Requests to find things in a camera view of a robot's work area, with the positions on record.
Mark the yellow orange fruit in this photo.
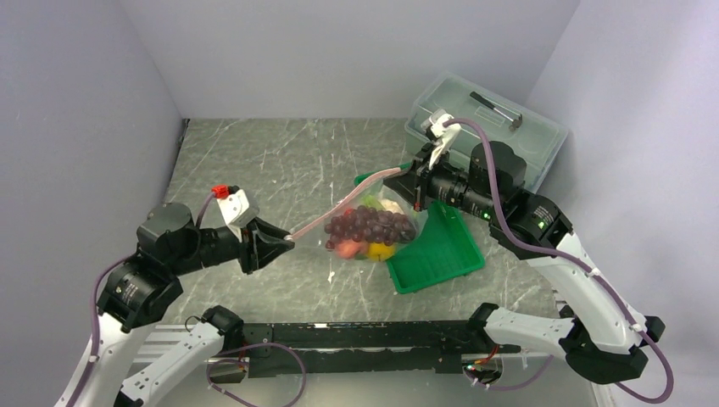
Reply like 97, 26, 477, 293
365, 243, 397, 262

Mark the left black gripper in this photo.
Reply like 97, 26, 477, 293
169, 212, 295, 274

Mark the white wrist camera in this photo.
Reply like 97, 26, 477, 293
211, 184, 259, 228
427, 109, 461, 170

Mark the aluminium frame rail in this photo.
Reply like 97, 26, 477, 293
89, 202, 613, 407

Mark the purple grape bunch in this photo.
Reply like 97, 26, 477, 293
323, 204, 419, 250

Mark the clear zip top bag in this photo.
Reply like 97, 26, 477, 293
287, 167, 428, 262

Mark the pink peach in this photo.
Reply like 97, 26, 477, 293
334, 240, 369, 259

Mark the pale green lidded storage box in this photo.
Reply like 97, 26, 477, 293
404, 72, 569, 192

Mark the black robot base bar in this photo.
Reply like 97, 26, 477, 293
220, 321, 519, 378

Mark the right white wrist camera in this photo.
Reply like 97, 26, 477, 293
427, 109, 461, 170

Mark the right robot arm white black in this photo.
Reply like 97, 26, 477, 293
407, 142, 665, 384

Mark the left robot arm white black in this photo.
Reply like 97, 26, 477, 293
58, 198, 294, 406

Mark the green plastic tray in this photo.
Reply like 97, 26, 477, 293
354, 174, 487, 295

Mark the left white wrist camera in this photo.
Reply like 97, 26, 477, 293
211, 184, 259, 228

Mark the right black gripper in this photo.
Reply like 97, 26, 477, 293
384, 141, 500, 221

